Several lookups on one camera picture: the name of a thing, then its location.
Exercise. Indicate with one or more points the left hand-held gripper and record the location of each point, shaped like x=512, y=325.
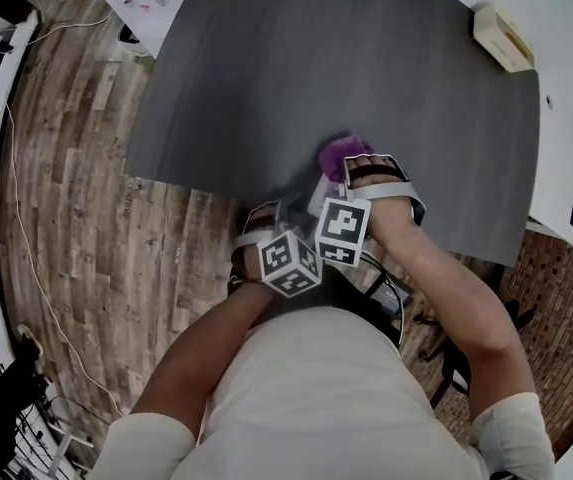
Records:
x=288, y=263

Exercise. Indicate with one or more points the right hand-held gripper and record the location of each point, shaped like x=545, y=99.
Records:
x=341, y=228

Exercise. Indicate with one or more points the purple cleaning cloth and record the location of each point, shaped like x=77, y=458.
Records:
x=338, y=155

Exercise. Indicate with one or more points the person's right forearm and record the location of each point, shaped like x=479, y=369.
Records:
x=456, y=298

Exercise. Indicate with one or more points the person's left forearm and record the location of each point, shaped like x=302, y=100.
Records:
x=201, y=358

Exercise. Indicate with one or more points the person's right hand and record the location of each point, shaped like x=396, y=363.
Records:
x=391, y=218

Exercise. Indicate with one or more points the person's left hand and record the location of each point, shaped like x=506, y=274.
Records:
x=266, y=216

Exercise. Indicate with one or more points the person's black trousers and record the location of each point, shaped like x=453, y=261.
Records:
x=346, y=288

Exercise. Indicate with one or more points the black device box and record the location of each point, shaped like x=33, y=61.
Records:
x=390, y=295

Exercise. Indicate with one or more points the person's white shirt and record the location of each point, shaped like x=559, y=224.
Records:
x=316, y=408

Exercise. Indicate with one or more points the black office chair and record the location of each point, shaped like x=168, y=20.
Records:
x=446, y=368

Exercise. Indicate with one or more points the cream plastic box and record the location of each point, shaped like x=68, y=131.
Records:
x=503, y=38

